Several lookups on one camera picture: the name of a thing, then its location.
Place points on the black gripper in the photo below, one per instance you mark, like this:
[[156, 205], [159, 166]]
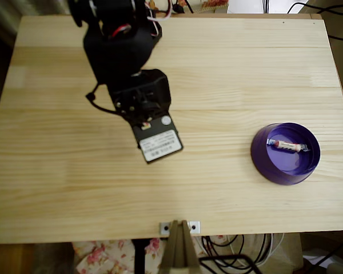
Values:
[[155, 89]]

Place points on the candy white red blue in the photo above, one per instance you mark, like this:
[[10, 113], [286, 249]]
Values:
[[287, 146]]

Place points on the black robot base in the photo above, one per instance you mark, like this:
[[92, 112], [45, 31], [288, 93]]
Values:
[[157, 31]]

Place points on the purple round bowl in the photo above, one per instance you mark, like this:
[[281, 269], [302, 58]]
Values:
[[274, 168]]

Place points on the patterned fabric with trim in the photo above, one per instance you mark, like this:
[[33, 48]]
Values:
[[211, 5]]

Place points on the black table leg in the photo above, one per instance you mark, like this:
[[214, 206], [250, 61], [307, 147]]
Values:
[[138, 257]]

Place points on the floral pink cloth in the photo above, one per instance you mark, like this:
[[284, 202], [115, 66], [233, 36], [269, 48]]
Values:
[[103, 257]]

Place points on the black camera box white label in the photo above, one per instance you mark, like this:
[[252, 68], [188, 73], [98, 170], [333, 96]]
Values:
[[160, 141]]

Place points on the silver metal bracket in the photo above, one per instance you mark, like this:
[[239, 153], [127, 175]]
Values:
[[195, 227]]

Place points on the metal table clamp bracket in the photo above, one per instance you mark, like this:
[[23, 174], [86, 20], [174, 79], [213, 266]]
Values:
[[178, 251]]

